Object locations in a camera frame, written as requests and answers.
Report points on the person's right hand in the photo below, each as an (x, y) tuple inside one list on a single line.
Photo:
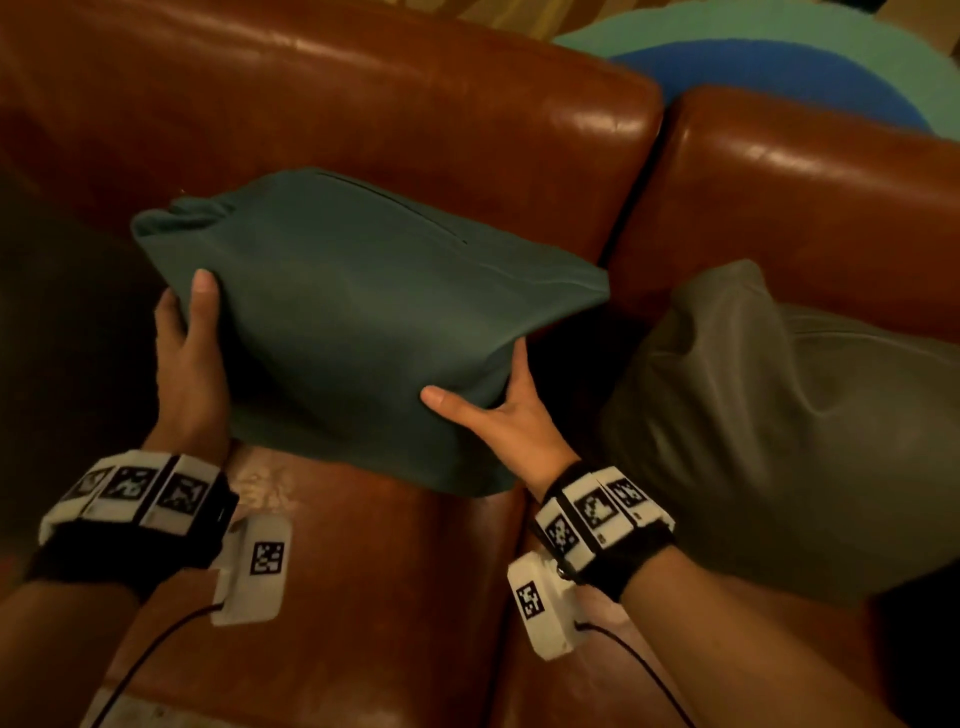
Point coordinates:
[(525, 435)]

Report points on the person's left hand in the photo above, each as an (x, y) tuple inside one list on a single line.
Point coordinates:
[(191, 390)]

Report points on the grey cushion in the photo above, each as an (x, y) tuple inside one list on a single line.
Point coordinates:
[(787, 450), (67, 337)]

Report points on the teal cushion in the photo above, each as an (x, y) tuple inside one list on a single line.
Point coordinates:
[(337, 322)]

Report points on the brown leather sofa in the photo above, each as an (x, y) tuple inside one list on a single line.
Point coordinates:
[(375, 97)]

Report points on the person's right forearm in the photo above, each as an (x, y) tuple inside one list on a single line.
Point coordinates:
[(735, 660)]

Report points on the black marker wristband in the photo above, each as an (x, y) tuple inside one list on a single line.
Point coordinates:
[(600, 510), (127, 487)]

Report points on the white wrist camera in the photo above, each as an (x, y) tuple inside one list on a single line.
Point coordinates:
[(255, 592), (540, 622)]

